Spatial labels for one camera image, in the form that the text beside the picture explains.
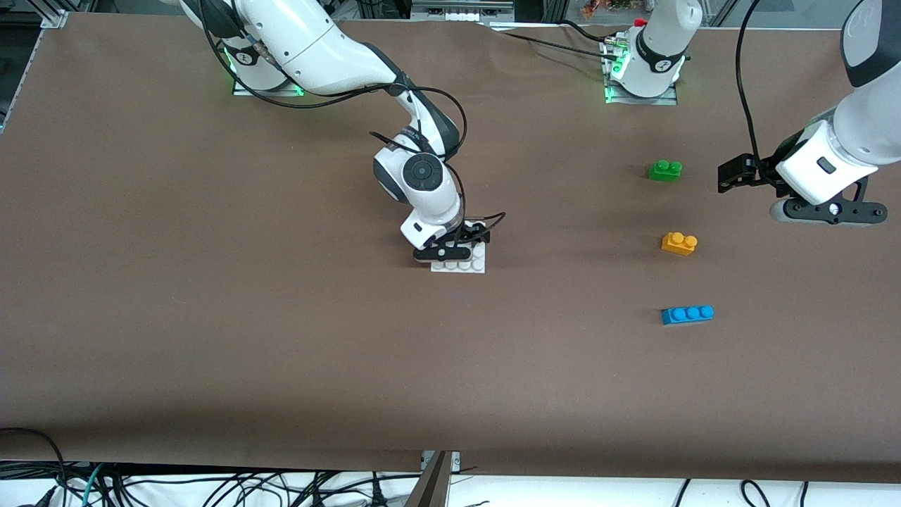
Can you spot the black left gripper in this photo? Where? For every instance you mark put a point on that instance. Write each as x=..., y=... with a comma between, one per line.
x=761, y=171

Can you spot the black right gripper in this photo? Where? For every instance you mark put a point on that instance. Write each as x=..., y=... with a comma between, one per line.
x=476, y=231

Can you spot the white studded base plate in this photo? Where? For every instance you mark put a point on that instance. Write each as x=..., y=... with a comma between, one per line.
x=468, y=266

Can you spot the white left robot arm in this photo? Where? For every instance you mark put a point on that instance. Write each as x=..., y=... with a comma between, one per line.
x=809, y=176

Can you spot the green toy block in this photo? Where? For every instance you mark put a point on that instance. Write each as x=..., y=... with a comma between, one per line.
x=664, y=172

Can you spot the yellow toy block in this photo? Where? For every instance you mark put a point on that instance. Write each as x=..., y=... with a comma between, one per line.
x=677, y=245

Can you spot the blue toy block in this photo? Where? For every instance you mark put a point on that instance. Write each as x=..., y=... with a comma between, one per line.
x=686, y=315

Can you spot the brown table cover sheet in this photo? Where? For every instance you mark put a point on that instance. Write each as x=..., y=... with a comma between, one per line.
x=450, y=352

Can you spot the white power strip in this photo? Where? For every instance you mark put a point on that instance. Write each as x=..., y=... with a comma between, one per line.
x=457, y=14

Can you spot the small metal bracket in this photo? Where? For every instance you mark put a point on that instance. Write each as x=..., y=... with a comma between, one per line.
x=454, y=461

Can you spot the dark metal post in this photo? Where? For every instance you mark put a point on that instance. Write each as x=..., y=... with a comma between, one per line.
x=429, y=489

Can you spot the aluminium frame corner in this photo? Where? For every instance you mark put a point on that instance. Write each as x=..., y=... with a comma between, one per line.
x=55, y=20

